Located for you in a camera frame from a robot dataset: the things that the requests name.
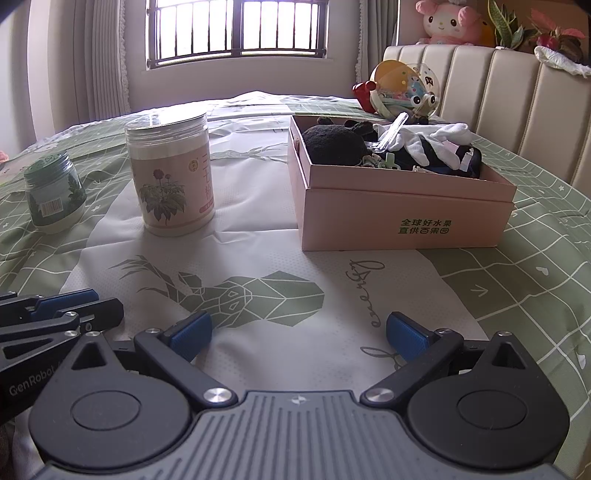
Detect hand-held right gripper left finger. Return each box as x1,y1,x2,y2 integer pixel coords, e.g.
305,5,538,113
69,310,236,409

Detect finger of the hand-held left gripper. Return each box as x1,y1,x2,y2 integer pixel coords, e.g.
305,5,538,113
0,288,100,320
0,298,124,370

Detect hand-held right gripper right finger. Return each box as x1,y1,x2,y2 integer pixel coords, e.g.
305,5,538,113
360,311,527,409

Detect pink cardboard box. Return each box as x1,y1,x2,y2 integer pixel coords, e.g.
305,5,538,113
287,114,518,251

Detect black cloth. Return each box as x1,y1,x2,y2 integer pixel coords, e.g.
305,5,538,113
396,143,484,181

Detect white fabric gloves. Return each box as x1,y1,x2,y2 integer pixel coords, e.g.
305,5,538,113
373,122,475,172

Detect black plush toy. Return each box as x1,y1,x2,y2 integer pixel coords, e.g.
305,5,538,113
301,117,371,165

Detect green patterned bedsheet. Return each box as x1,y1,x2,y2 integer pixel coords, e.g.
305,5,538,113
0,90,591,480

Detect small green jar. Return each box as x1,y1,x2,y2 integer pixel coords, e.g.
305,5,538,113
23,152,88,235

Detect large cream floral jar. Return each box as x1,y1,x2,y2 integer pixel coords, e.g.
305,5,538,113
124,112,217,237

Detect red toy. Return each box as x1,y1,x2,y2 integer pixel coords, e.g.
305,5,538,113
352,80,378,114

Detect grey curtain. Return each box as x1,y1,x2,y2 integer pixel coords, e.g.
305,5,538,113
41,0,133,126
353,0,400,100

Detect clear round cartoon bag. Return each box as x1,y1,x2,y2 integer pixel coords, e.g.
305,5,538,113
369,59,440,124

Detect beige padded headboard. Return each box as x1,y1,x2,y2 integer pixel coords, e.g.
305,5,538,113
383,44,591,186

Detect barred window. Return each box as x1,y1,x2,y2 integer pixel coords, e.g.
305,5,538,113
145,0,329,71

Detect pink plush toy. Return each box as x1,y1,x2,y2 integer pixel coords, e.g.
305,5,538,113
416,0,483,46

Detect white crumpled cloth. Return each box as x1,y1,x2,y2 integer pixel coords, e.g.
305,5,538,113
534,45,591,78

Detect potted snake plant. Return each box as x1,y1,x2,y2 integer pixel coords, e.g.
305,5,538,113
487,0,528,49

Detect red leafed plant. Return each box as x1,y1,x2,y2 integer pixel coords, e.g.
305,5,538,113
529,9,586,62

